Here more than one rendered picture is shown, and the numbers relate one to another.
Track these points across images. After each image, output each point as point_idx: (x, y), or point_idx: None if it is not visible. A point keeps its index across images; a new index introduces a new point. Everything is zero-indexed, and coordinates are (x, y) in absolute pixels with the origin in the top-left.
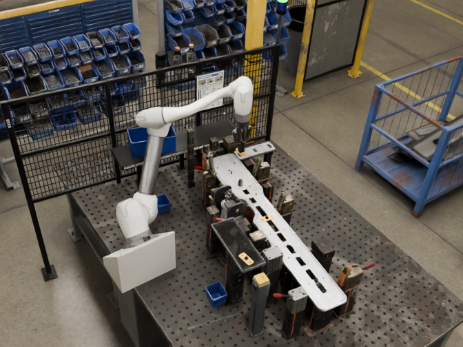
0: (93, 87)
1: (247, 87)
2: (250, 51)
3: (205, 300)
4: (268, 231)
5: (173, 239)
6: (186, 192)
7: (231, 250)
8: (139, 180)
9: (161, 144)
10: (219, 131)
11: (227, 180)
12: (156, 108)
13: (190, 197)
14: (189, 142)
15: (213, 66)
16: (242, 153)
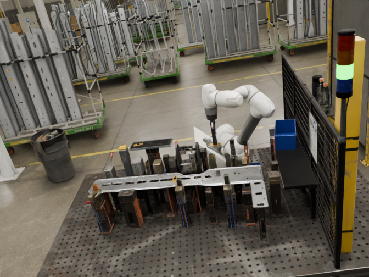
0: (291, 70)
1: (207, 85)
2: (326, 122)
3: None
4: (163, 176)
5: None
6: (268, 187)
7: (149, 141)
8: None
9: (250, 118)
10: (295, 174)
11: (227, 170)
12: (245, 85)
13: None
14: (270, 147)
15: (316, 112)
16: (212, 144)
